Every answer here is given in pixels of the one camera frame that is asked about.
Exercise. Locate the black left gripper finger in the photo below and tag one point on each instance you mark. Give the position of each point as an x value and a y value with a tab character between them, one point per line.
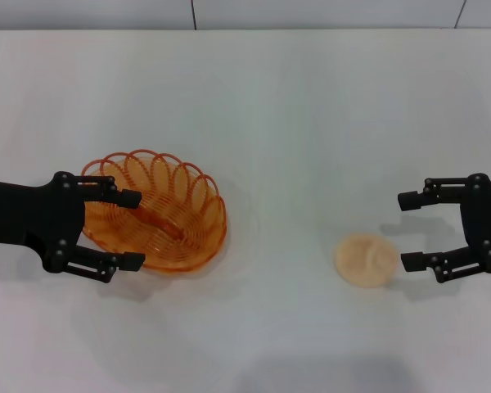
129	198
102	264

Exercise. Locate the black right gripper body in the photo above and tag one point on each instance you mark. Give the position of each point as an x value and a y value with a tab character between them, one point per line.
485	221

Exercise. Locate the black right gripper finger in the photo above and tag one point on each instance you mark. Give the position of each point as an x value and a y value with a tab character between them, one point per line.
411	200
417	262

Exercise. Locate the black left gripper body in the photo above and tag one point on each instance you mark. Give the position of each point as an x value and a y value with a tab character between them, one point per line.
20	213

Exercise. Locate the round beige bread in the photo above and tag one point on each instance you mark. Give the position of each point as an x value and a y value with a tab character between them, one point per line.
364	258

